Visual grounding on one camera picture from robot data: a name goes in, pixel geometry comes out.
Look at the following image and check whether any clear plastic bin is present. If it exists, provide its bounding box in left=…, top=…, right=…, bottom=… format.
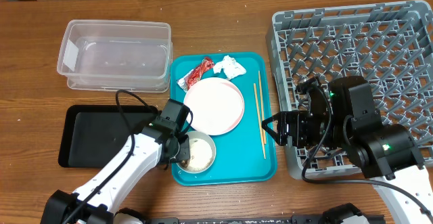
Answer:
left=57, top=20, right=173, bottom=93

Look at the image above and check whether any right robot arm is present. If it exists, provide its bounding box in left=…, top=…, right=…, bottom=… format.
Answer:
left=261, top=76, right=432, bottom=223

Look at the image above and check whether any teal serving tray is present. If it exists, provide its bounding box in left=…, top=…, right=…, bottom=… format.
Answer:
left=172, top=51, right=277, bottom=186

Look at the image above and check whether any left wooden chopstick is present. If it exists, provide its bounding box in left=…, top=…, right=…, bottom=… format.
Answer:
left=253, top=83, right=267, bottom=160

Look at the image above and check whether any grey dishwasher rack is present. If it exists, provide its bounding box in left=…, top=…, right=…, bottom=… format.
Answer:
left=266, top=1, right=432, bottom=179

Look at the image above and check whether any red snack wrapper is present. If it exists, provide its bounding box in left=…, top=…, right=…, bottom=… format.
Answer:
left=177, top=57, right=214, bottom=91

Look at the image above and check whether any brown food scrap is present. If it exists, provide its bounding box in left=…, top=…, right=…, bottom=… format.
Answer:
left=179, top=160, right=189, bottom=168

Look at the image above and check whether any pink round plate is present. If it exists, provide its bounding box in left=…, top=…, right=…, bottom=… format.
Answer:
left=183, top=77, right=245, bottom=135

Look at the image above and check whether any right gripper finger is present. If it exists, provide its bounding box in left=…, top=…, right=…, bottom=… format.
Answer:
left=269, top=131, right=288, bottom=146
left=261, top=112, right=281, bottom=133

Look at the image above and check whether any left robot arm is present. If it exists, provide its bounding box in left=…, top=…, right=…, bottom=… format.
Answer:
left=41, top=99, right=192, bottom=224

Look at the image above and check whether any small grey bowl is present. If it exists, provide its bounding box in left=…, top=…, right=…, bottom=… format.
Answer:
left=177, top=131, right=217, bottom=174

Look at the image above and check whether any black rectangular tray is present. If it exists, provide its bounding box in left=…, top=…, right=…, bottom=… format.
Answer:
left=58, top=104, right=159, bottom=169

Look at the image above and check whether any crumpled white napkin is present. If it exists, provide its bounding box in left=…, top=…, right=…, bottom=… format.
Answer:
left=212, top=55, right=246, bottom=81

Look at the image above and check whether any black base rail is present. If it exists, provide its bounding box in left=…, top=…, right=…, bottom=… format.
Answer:
left=114, top=202, right=386, bottom=224

